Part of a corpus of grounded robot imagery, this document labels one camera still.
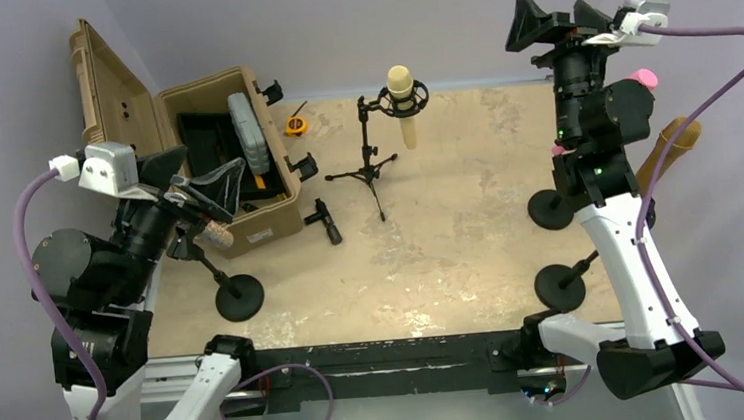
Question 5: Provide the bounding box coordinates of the pink mic round-base stand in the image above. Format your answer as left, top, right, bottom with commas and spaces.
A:
526, 189, 574, 231

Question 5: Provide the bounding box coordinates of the black round-base mic stand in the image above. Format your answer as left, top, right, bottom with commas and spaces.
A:
166, 225, 265, 322

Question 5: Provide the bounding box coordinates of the gold microphone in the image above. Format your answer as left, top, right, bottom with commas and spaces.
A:
635, 116, 703, 195

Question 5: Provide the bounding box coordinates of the black tray in case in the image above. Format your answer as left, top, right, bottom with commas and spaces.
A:
176, 112, 286, 202

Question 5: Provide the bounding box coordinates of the yellow tape measure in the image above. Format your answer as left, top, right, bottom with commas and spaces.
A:
284, 101, 308, 138

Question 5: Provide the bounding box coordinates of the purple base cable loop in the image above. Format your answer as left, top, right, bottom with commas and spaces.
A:
215, 360, 336, 420

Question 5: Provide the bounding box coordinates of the cream beige microphone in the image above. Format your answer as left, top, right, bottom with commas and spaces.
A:
386, 65, 418, 150

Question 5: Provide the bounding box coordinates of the glitter microphone with grey head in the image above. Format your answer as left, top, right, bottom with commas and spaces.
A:
197, 221, 235, 250

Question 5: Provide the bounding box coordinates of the tan hard equipment case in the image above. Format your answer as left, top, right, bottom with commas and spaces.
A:
70, 19, 317, 258

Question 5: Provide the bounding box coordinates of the grey plastic tool case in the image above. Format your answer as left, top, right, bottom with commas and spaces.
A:
227, 92, 271, 176

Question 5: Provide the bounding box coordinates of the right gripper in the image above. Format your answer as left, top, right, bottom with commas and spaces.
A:
506, 0, 637, 148

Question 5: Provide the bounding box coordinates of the pink microphone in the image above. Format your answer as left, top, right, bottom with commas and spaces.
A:
551, 68, 659, 157

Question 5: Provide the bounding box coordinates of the black tripod mic stand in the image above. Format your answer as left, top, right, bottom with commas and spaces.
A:
324, 80, 430, 222

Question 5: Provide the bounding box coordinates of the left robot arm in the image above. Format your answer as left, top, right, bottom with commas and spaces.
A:
13, 142, 258, 420

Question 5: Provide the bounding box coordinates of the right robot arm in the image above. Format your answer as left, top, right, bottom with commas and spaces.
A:
505, 0, 725, 400

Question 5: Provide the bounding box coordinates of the gold mic shock-mount stand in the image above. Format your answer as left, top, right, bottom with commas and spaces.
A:
533, 251, 599, 312

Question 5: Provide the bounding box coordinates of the black mic clip adapter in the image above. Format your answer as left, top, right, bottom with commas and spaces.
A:
304, 198, 343, 245

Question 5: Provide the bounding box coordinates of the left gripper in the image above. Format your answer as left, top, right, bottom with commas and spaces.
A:
98, 137, 253, 301

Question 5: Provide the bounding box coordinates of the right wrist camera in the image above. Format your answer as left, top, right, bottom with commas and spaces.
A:
582, 0, 671, 48

